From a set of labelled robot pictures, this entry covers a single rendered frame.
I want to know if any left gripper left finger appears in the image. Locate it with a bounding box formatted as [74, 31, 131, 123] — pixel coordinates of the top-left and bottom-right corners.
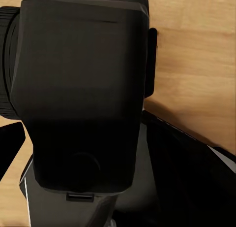
[0, 122, 26, 180]

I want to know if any digital camera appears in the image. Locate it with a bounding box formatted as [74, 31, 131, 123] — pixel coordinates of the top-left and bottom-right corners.
[0, 0, 158, 203]

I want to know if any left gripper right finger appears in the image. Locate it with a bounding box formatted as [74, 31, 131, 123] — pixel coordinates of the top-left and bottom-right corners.
[147, 121, 236, 227]

